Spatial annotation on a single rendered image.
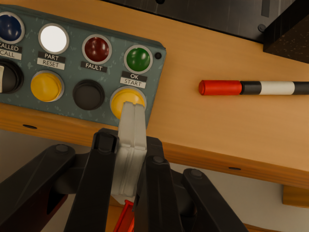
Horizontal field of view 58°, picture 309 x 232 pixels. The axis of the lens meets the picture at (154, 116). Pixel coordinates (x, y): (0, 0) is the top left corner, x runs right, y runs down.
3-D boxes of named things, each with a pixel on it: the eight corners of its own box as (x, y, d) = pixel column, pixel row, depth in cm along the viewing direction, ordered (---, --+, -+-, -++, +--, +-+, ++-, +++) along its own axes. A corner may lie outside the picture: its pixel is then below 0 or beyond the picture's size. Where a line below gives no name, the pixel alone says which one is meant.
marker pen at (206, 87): (304, 84, 32) (314, 78, 31) (306, 96, 32) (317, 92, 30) (197, 83, 30) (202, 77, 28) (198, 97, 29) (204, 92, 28)
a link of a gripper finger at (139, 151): (132, 146, 14) (147, 149, 14) (134, 102, 20) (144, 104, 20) (120, 197, 15) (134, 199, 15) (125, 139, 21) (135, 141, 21)
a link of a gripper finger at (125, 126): (120, 197, 15) (105, 194, 14) (125, 139, 21) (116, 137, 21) (132, 146, 14) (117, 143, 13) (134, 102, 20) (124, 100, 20)
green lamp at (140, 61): (147, 75, 24) (150, 69, 23) (122, 69, 24) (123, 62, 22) (151, 56, 25) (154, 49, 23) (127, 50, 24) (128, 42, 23)
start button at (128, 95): (140, 121, 26) (140, 126, 24) (109, 114, 25) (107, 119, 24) (147, 91, 25) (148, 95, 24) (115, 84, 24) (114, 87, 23)
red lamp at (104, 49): (107, 66, 24) (108, 59, 22) (81, 60, 23) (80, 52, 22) (112, 46, 24) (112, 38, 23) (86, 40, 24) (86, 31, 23)
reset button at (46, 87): (60, 101, 24) (56, 106, 23) (32, 95, 24) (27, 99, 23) (64, 75, 24) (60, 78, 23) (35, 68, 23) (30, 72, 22)
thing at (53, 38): (65, 56, 23) (63, 48, 22) (38, 49, 23) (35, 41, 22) (71, 36, 24) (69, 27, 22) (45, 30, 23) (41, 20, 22)
